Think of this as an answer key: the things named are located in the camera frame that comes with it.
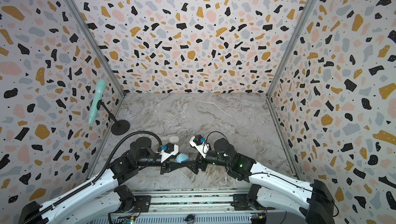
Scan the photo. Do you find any blue earbud charging case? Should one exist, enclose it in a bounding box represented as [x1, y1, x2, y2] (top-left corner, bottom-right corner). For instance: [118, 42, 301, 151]
[176, 154, 190, 163]

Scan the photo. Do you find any white earbud charging case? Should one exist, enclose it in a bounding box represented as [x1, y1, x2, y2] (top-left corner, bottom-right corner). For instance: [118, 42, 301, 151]
[169, 136, 179, 144]

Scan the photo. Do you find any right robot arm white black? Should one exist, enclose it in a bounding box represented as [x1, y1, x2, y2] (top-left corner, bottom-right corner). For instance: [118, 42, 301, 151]
[177, 136, 339, 224]

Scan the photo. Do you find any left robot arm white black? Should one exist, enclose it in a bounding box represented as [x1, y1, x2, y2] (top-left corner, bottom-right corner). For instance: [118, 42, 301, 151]
[19, 131, 199, 224]

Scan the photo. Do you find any black microphone stand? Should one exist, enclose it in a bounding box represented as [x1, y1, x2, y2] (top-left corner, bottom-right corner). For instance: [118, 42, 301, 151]
[97, 100, 130, 135]

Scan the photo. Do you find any mint green microphone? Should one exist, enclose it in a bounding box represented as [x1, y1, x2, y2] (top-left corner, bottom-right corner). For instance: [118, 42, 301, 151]
[88, 79, 107, 125]

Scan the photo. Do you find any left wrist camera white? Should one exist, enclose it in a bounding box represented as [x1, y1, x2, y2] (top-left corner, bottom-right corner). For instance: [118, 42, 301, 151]
[160, 143, 179, 163]

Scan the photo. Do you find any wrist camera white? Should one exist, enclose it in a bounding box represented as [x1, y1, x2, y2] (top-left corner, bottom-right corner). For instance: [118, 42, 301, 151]
[189, 135, 210, 158]
[160, 143, 179, 163]

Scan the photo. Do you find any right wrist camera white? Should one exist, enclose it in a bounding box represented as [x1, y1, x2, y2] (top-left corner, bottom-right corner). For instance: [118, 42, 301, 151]
[189, 135, 210, 158]

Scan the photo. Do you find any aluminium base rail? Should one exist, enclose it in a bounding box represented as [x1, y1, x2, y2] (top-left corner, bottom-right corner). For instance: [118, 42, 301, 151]
[88, 188, 322, 224]

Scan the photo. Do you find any black knob on rail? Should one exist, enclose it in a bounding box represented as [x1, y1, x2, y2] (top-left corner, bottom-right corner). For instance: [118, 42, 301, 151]
[184, 214, 195, 224]

